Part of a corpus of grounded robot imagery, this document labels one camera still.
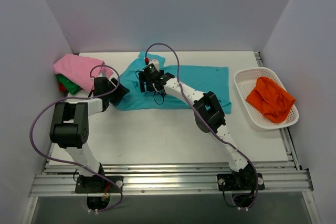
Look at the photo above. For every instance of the orange t-shirt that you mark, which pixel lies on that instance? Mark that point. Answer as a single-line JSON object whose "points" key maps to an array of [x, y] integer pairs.
{"points": [[271, 100]]}

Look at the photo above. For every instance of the aluminium rail frame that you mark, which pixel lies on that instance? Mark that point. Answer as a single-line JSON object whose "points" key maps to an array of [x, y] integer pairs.
{"points": [[170, 167]]}

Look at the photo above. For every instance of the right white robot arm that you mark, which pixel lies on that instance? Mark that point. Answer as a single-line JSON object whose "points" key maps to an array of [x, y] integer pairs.
{"points": [[209, 115]]}

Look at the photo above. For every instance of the pink folded t-shirt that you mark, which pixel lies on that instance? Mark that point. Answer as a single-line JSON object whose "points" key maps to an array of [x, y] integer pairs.
{"points": [[79, 69]]}

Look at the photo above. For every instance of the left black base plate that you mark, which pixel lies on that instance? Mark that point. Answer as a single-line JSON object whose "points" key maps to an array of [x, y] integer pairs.
{"points": [[95, 184]]}

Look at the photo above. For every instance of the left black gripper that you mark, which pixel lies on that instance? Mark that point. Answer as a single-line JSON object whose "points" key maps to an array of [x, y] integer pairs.
{"points": [[119, 92]]}

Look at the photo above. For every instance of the teal t-shirt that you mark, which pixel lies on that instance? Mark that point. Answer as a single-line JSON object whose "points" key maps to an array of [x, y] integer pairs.
{"points": [[205, 79]]}

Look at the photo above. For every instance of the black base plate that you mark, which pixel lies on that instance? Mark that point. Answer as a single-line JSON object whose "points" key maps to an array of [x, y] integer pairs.
{"points": [[236, 181], [95, 184]]}

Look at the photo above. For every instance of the red folded t-shirt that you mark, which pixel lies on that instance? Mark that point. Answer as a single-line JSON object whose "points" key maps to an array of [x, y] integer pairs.
{"points": [[62, 88]]}

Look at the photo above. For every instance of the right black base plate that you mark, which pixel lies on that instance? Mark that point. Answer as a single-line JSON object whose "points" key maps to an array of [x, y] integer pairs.
{"points": [[236, 181]]}

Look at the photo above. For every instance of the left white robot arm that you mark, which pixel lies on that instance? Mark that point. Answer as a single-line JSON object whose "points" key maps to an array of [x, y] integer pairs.
{"points": [[70, 124]]}

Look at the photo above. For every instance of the white plastic basket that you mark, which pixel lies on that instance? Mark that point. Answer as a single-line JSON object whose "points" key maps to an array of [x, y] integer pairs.
{"points": [[245, 81]]}

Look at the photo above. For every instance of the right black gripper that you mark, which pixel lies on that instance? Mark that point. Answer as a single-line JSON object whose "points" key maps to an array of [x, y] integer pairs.
{"points": [[143, 82]]}

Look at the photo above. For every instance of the green folded t-shirt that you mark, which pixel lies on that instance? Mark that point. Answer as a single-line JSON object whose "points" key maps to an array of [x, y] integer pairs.
{"points": [[70, 86]]}

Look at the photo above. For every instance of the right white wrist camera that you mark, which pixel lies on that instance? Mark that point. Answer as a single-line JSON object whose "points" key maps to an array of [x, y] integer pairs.
{"points": [[153, 62]]}

